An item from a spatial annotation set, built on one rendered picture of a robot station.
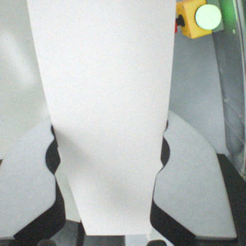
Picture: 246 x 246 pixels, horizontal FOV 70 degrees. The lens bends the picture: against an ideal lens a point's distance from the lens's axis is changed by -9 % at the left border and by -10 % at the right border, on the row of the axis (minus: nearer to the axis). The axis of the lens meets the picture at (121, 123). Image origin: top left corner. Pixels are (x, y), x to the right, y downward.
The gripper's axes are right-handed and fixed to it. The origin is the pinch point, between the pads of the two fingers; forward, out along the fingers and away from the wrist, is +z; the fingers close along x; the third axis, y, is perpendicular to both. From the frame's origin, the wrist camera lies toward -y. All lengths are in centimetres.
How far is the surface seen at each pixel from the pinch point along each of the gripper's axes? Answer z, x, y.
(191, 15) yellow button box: 26.8, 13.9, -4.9
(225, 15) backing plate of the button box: 25.5, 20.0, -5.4
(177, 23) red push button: 29.5, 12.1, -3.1
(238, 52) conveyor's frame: 22.6, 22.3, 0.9
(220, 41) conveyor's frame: 30.0, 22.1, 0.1
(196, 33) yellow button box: 26.8, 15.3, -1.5
